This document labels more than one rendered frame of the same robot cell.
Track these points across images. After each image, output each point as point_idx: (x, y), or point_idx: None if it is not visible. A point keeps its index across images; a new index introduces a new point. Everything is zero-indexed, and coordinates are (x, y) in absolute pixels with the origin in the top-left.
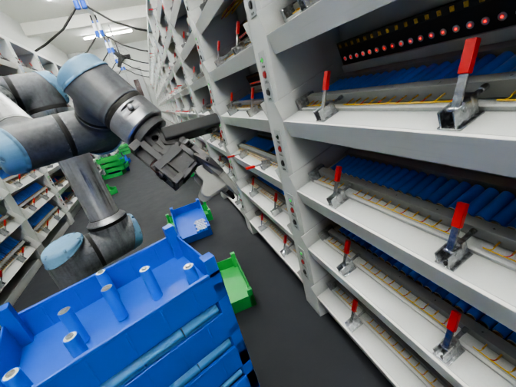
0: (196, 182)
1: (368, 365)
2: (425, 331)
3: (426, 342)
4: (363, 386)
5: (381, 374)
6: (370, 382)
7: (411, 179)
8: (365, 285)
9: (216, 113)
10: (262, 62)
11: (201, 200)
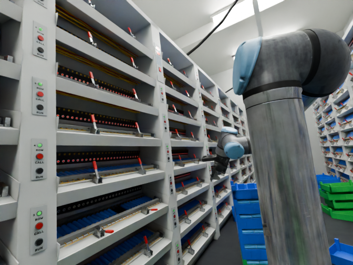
0: (217, 173)
1: (197, 264)
2: (199, 212)
3: (201, 212)
4: (205, 263)
5: (197, 261)
6: (202, 262)
7: (179, 184)
8: (191, 219)
9: (203, 155)
10: (167, 146)
11: (219, 179)
